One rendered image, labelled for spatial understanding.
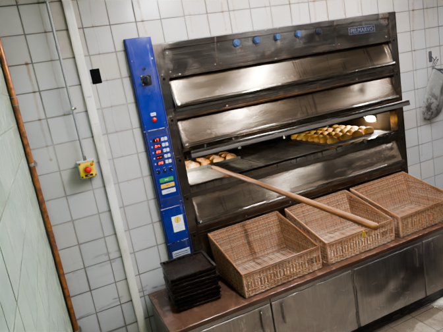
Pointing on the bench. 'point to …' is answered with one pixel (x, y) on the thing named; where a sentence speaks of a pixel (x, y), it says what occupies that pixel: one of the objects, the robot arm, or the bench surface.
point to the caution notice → (178, 223)
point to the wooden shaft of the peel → (304, 200)
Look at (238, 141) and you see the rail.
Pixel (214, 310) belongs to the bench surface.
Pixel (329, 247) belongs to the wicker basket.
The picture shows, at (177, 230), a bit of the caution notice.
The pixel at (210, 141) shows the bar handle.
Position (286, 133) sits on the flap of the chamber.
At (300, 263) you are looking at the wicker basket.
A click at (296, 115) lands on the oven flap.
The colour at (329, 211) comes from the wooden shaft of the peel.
